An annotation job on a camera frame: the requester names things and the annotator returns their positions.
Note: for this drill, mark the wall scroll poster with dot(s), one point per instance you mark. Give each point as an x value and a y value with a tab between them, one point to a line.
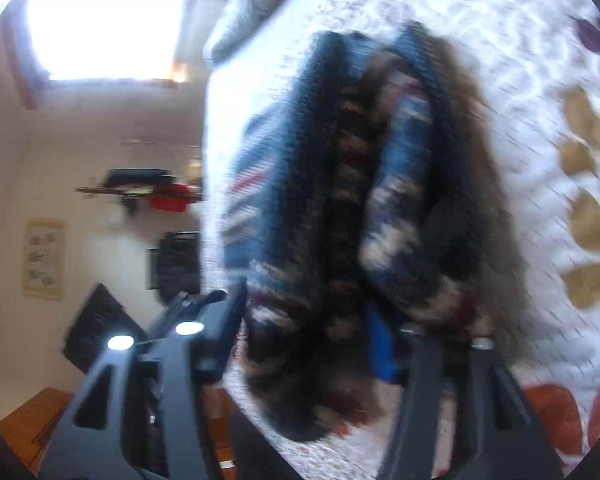
44	259

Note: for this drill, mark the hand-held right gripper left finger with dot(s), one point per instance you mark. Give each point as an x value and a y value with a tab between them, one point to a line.
227	332

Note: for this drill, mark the black object on shelf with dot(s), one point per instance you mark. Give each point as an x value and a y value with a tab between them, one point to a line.
135	177

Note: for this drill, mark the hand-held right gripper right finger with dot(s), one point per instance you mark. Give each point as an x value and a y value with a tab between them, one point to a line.
380	350

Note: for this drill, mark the blue striped knitted sweater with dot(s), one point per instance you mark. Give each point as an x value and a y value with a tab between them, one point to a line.
300	185

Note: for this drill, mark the white floral quilt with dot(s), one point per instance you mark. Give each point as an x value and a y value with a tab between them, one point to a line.
530	135

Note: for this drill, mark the red object on shelf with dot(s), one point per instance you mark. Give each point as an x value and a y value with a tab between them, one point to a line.
170	199

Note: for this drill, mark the dark hanging cloth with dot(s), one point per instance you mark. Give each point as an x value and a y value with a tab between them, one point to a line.
177	265

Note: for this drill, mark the grey blanket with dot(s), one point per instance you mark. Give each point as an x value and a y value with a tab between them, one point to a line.
250	0

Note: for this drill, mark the bright window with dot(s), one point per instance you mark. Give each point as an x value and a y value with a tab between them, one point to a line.
105	15

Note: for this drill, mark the black flat panel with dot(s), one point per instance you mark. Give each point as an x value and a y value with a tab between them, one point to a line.
102	330

